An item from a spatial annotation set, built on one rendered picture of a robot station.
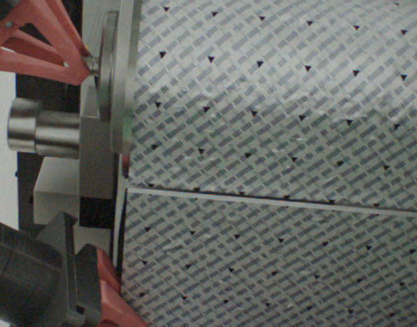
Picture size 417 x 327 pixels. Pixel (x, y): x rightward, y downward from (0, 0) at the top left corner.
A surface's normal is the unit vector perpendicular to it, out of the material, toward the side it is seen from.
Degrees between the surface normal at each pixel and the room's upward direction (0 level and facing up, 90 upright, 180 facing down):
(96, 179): 90
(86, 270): 35
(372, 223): 92
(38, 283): 60
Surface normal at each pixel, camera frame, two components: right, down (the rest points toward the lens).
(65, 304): -0.74, -0.45
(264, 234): 0.00, 0.57
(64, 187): 0.11, -0.84
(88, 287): 0.65, -0.66
